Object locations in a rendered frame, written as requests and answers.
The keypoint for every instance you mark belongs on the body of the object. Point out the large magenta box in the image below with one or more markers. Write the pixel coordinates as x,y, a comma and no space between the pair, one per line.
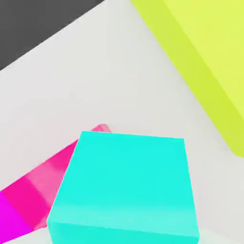
9,221

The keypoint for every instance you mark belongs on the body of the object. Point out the large pink box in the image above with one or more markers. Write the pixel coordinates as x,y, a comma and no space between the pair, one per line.
38,186

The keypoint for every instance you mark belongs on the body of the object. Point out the large yellow box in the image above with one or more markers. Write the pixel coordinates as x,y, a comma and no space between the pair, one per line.
209,47

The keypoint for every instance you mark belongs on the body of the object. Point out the small cyan cube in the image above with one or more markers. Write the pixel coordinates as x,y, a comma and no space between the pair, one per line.
125,181

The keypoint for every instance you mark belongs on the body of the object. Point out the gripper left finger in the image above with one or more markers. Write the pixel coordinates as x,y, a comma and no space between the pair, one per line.
38,237

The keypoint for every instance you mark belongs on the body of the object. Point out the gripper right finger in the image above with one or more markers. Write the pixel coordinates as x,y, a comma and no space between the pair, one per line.
219,239

